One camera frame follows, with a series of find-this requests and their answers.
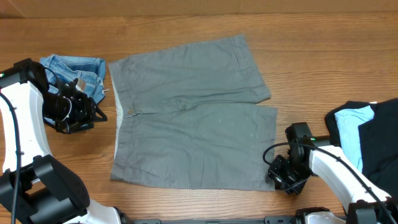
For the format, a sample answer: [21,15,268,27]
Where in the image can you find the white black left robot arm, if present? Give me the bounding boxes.
[1,58,129,224]

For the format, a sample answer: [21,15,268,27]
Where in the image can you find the folded blue denim shorts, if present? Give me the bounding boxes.
[40,54,106,104]

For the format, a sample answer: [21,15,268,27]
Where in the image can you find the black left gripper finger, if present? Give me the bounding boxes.
[55,122,93,134]
[90,98,108,122]

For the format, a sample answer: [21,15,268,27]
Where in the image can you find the black garment pile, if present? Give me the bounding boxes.
[325,98,397,198]

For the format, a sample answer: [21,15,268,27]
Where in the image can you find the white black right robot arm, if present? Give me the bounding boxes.
[267,122,397,223]

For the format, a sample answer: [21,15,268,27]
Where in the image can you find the grey cotton shorts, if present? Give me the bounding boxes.
[109,35,277,191]

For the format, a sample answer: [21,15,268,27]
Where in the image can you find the light blue garment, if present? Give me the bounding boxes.
[335,106,374,172]

